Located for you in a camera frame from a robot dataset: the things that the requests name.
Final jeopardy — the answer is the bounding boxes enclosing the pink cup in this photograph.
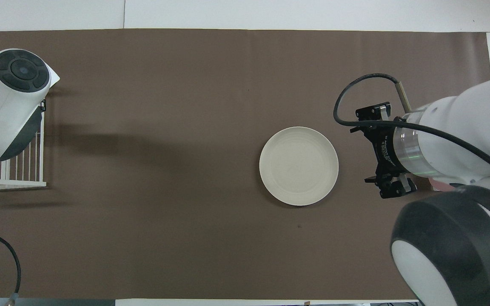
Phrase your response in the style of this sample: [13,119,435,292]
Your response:
[429,178,462,193]

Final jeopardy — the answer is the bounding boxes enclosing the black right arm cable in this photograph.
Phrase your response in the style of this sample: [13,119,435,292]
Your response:
[333,73,490,187]

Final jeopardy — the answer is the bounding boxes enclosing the white wire dish rack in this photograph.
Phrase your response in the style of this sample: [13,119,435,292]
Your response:
[0,57,47,190]

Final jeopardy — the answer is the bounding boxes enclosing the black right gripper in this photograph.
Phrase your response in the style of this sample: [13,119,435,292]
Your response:
[350,102,418,199]

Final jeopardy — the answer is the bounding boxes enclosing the brown table mat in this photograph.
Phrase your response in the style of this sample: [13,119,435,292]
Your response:
[0,28,490,300]

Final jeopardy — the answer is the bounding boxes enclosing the cream round plate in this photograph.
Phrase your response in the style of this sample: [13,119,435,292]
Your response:
[259,126,339,207]

